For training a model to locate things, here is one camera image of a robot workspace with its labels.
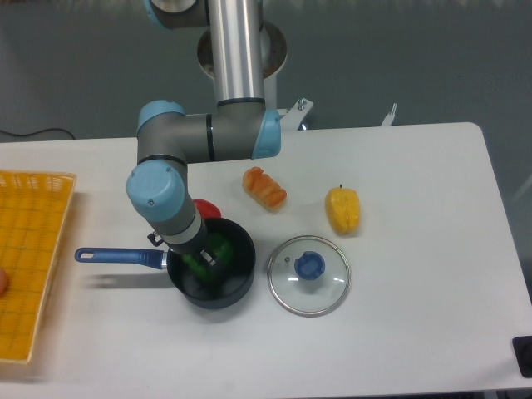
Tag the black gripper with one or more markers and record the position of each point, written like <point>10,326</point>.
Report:
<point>190,241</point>

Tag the green bell pepper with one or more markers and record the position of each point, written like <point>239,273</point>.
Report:
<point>219,245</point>

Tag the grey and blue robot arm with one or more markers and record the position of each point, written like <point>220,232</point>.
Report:
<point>169,139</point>

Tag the red bell pepper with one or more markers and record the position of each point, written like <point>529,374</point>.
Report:
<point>206,209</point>

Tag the orange bell pepper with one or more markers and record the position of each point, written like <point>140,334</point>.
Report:
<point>263,189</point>

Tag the glass lid with blue knob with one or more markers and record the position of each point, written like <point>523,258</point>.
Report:
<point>309,276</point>

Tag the yellow bell pepper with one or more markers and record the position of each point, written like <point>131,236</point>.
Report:
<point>343,209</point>

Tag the yellow woven basket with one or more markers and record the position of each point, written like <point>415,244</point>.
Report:
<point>34,208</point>

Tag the dark pot with blue handle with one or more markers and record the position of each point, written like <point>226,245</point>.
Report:
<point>222,294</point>

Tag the white metal mounting bracket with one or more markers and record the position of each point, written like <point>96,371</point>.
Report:
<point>296,117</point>

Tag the white bracket at table edge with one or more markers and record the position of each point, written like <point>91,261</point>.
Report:
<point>390,116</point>

